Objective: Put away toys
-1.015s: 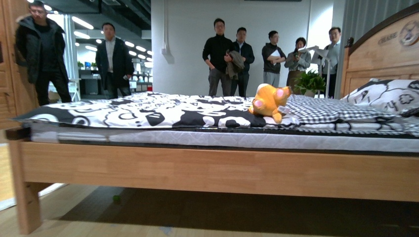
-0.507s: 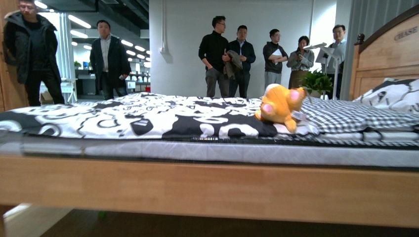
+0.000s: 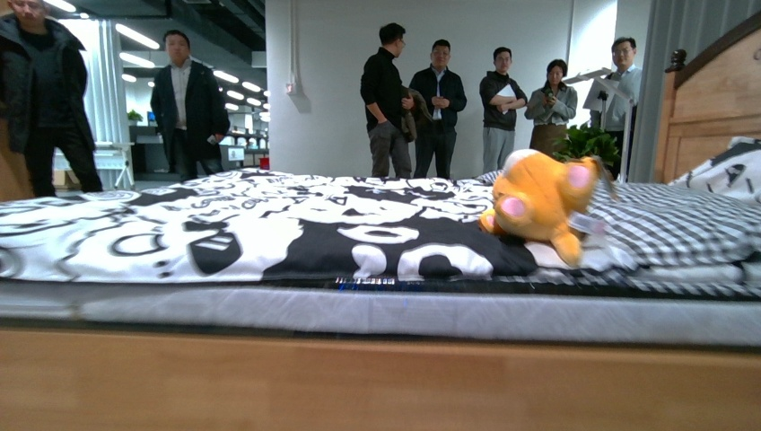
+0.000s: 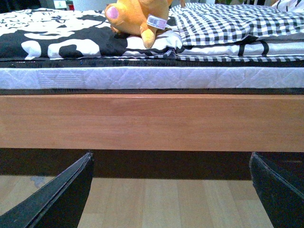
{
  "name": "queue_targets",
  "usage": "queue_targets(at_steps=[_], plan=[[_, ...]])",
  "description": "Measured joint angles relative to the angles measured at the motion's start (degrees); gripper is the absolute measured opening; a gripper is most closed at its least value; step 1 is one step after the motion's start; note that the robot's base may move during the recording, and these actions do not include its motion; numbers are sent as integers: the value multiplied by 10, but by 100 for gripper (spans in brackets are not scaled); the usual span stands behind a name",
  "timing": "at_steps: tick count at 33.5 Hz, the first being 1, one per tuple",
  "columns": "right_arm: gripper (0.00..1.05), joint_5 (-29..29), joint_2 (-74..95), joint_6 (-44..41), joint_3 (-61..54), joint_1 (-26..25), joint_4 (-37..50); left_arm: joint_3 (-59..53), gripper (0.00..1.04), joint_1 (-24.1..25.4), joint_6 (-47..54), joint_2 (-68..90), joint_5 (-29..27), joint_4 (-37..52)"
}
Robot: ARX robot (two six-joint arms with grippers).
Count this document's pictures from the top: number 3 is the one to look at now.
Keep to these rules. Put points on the man in dark jacket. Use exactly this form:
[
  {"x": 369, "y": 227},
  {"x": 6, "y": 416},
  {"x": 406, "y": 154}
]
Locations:
[{"x": 444, "y": 97}]

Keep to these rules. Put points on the man in dark overcoat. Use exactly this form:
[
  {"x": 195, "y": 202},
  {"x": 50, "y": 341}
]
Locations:
[{"x": 189, "y": 110}]

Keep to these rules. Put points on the wooden bed frame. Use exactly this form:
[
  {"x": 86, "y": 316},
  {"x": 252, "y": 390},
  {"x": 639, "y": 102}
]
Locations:
[{"x": 102, "y": 380}]

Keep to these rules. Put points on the wooden headboard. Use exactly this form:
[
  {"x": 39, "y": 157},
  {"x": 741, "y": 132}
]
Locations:
[{"x": 709, "y": 100}]

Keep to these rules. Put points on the woman in grey jacket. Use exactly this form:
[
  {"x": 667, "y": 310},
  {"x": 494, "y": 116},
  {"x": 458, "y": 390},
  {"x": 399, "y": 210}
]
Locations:
[{"x": 551, "y": 107}]

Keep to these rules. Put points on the man holding white papers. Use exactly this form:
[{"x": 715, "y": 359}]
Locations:
[{"x": 501, "y": 98}]

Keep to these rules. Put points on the white stand with board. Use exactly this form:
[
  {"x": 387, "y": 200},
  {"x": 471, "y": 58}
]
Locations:
[{"x": 612, "y": 90}]

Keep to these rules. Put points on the green potted plant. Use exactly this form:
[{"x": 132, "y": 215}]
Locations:
[{"x": 583, "y": 140}]

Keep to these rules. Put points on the black white checkered bedsheet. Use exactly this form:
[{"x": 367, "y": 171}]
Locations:
[{"x": 659, "y": 241}]

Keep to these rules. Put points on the man in black sweater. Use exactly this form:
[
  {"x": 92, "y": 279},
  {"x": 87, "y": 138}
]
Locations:
[{"x": 385, "y": 102}]

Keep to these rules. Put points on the black and white patterned quilt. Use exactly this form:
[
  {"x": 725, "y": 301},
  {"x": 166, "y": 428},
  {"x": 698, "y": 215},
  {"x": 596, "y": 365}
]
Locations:
[{"x": 251, "y": 225}]

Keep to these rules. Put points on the white mattress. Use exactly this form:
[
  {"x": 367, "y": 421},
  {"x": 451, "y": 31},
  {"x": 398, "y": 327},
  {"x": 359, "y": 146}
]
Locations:
[{"x": 508, "y": 317}]

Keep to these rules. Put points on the black and white pillow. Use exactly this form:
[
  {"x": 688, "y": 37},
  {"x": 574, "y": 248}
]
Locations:
[{"x": 734, "y": 172}]

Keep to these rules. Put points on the orange plush mouse toy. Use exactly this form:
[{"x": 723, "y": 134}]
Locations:
[{"x": 535, "y": 196}]

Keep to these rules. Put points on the man in black coat left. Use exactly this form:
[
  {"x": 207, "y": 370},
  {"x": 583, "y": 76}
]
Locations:
[{"x": 43, "y": 82}]

